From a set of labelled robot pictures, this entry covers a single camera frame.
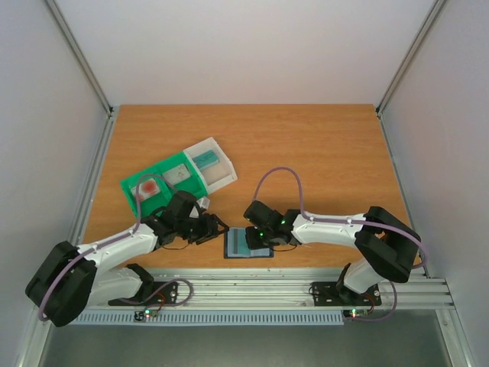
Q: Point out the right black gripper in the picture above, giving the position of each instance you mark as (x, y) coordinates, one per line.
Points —
(254, 237)

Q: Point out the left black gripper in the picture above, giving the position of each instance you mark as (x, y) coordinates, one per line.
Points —
(210, 228)

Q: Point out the blue card holder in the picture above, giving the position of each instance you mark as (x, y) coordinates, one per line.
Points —
(248, 246)

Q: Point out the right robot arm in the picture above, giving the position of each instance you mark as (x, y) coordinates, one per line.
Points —
(387, 246)

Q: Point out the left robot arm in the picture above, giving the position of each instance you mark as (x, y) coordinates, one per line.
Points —
(74, 277)

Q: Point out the grey floral card stack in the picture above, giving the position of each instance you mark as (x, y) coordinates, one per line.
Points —
(177, 174)

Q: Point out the teal VIP card stack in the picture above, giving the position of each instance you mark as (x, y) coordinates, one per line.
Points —
(206, 160)

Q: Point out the red dotted card stack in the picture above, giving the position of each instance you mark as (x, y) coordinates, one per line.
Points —
(146, 190)

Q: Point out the white plastic bin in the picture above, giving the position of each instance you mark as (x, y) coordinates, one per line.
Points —
(218, 176)

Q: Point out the green plastic bin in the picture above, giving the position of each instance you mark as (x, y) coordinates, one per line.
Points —
(192, 185)

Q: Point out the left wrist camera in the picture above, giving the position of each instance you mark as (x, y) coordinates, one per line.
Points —
(203, 203)

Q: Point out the aluminium frame rail front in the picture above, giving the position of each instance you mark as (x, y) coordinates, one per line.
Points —
(288, 288)

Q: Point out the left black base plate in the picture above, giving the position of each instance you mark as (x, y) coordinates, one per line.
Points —
(158, 293)

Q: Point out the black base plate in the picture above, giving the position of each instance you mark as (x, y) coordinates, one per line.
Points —
(325, 294)
(158, 293)

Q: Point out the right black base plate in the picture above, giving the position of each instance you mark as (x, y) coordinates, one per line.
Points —
(325, 294)

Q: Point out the grey slotted cable duct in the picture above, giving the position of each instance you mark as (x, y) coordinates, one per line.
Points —
(182, 318)

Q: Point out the left frame post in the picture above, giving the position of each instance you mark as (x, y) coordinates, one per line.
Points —
(70, 39)

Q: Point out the frame post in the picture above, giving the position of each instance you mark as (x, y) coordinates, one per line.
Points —
(70, 39)
(414, 48)

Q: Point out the right frame post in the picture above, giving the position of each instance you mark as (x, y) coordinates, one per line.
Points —
(414, 48)

